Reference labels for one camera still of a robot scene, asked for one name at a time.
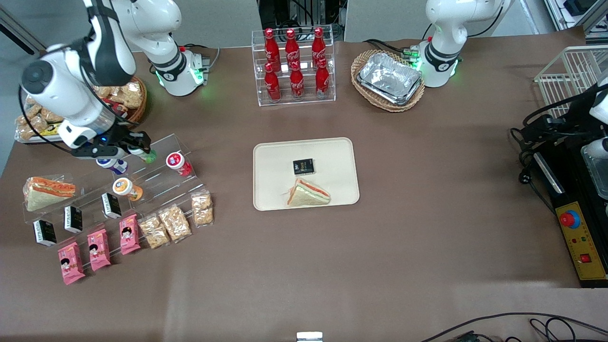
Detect aluminium foil tray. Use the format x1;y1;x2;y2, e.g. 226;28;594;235
357;52;423;106

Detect orange gum bottle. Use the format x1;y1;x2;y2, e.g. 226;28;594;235
113;178;143;202

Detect light wicker basket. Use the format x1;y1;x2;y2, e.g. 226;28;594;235
351;49;426;113

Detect red gum bottle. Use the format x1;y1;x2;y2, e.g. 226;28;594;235
166;152;194;177

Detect purple gum bottle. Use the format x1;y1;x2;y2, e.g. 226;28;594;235
96;158;129;175

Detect beige plastic tray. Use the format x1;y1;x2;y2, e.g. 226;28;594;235
253;137;360;211

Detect pink snack pack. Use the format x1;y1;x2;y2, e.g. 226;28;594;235
119;215;141;256
58;242;86;285
87;229;112;272

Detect green gum bottle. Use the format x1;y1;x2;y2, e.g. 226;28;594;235
129;145;157;164

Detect clear acrylic bottle rack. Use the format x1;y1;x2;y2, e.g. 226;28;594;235
251;25;336;107

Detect clear plastic container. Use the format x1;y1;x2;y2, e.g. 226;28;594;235
581;142;608;200

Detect black machine base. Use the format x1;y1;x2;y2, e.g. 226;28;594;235
532;138;608;289

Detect wrapped triangle sandwich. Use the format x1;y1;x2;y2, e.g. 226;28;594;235
287;178;331;208
24;177;76;212

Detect white rectangular tray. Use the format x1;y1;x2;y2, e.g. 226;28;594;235
14;95;72;143

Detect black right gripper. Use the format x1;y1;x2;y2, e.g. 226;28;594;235
71;132;152;159

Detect clear acrylic stepped display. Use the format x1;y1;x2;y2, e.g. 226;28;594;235
21;134;206;252

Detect yellow control panel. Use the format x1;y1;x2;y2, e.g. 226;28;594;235
556;201;608;281

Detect brown wicker basket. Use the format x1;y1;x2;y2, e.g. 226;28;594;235
93;76;148;126

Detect white wire basket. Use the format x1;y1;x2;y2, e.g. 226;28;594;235
534;45;608;119

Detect red cola bottle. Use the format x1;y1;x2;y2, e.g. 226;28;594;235
312;28;327;67
289;61;305;99
265;28;281;72
315;58;330;98
285;29;301;69
264;63;281;102

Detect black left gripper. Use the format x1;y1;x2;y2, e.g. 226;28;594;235
522;93;597;143

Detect black equipment rack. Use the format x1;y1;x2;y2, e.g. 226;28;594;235
258;0;346;41

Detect black cable bundle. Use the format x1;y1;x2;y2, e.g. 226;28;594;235
420;312;608;342

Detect black cable with plug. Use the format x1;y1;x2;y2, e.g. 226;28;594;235
510;127;556;214

